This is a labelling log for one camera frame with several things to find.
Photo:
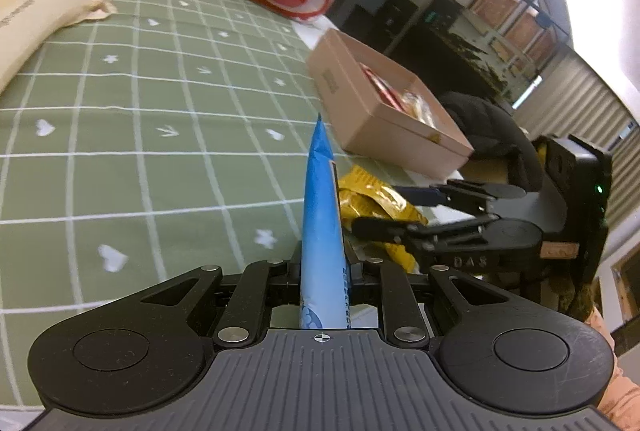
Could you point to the cartoon print cloth bag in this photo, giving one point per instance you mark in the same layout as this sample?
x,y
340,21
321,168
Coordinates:
x,y
25,1

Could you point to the dark jacket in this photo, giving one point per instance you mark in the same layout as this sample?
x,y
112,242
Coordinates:
x,y
495,136

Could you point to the person's right forearm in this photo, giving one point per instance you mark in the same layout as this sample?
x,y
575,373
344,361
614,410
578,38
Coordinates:
x,y
617,371

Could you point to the yellow crinkled snack packet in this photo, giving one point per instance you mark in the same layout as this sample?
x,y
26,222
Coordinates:
x,y
375,206

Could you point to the green checked tablecloth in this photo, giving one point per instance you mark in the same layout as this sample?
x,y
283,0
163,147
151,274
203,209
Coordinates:
x,y
150,121

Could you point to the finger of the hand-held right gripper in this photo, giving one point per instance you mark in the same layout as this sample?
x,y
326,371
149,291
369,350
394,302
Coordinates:
x,y
450,196
395,231

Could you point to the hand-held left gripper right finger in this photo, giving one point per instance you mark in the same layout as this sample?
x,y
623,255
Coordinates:
x,y
362,283

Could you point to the blue white snack packet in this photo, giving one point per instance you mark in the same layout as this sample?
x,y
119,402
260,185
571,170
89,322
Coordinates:
x,y
322,231

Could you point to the red flat snack packet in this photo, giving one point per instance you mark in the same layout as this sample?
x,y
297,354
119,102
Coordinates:
x,y
382,86

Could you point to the yellow pastry packet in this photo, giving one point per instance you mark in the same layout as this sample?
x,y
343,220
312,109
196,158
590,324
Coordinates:
x,y
420,111

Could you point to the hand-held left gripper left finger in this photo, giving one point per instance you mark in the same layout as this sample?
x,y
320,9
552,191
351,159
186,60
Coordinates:
x,y
287,283

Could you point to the pink cardboard box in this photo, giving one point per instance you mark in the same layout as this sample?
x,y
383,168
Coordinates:
x,y
380,126

